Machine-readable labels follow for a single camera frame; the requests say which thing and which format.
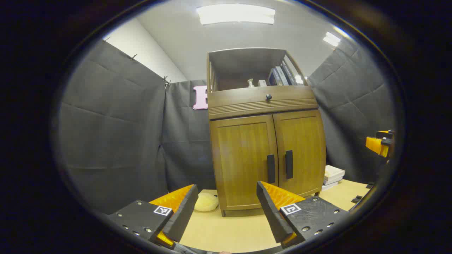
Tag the grey edged book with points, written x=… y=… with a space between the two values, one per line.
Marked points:
x=332 y=182

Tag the large ceiling light panel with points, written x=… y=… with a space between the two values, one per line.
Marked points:
x=236 y=14

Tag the wooden double-door shoe cabinet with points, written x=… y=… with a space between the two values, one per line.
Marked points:
x=247 y=60

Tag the small black bracket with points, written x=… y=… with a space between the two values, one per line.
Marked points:
x=370 y=185
x=356 y=199

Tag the wooden shoe cabinet door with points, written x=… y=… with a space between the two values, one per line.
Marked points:
x=240 y=158
x=305 y=141

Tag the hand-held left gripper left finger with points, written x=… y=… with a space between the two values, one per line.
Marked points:
x=182 y=215

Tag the black backdrop cloth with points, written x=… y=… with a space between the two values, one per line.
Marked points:
x=113 y=134

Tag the small ceiling light panel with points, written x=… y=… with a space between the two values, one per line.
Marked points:
x=332 y=38

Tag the wooden cabinet drawer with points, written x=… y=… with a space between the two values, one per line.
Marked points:
x=240 y=102

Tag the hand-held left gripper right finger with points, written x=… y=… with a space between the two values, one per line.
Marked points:
x=272 y=211

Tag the small white vase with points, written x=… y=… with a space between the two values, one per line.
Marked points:
x=250 y=83

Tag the beige cover book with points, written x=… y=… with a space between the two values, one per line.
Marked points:
x=333 y=172

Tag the white flat book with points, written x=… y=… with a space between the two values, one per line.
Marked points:
x=328 y=187

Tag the pale yellow soft pad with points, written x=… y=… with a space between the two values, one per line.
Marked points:
x=206 y=202

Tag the light grey upright book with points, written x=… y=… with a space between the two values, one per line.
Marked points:
x=281 y=76

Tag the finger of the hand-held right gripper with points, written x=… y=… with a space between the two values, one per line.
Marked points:
x=386 y=134
x=378 y=146

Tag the small white box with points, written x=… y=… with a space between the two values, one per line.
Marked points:
x=262 y=83

